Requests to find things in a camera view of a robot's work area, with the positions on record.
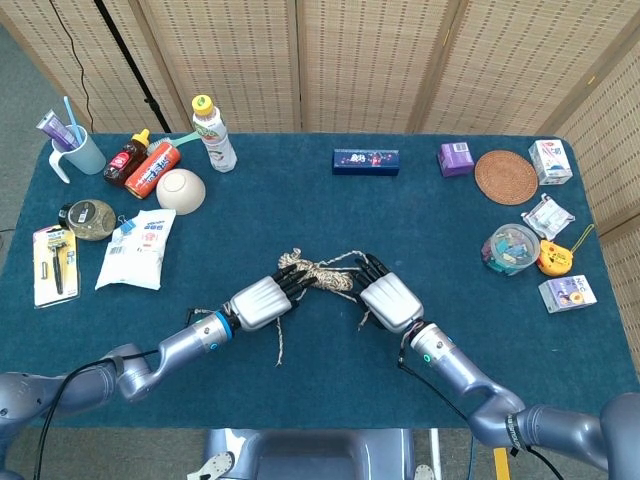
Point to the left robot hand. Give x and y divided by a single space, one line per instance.
262 302

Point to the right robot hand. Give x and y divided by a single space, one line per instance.
392 302

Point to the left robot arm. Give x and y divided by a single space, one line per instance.
185 345

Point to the blue felt table mat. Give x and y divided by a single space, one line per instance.
320 210

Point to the clear jar of coloured clips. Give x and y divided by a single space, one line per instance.
510 247

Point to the beige bowl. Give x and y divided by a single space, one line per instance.
180 192

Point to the white plastic powder bag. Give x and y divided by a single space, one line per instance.
132 255

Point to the dark blue rectangular box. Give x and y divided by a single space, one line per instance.
365 162

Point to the white table leg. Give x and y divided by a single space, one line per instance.
435 450

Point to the blue binder clip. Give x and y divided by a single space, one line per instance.
127 227

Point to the purple tissue pack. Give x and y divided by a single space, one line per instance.
456 160

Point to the blue grey robot torso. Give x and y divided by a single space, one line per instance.
310 455

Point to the orange yellow tape measure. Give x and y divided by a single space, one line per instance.
552 257

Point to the round woven rattan coaster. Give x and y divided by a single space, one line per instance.
505 177

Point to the white drink bottle green cap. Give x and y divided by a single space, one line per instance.
215 140

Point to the orange red snack can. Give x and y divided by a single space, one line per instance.
150 172

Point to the small purple white carton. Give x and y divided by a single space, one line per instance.
567 295

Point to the crumpled white packet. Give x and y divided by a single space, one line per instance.
547 217

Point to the round speckled tin black lid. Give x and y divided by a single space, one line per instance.
90 220

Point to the brown syrup bottle yellow cap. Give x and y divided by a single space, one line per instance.
122 162

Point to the razor in yellow blister pack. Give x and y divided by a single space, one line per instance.
55 265

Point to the white milk carton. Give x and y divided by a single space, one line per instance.
550 162

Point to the light blue toothbrush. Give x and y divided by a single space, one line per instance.
70 115

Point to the purple toothpaste tube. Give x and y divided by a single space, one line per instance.
52 127

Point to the black stand pole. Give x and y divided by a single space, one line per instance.
127 52

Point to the white perforated metal bracket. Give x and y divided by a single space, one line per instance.
217 465
424 472

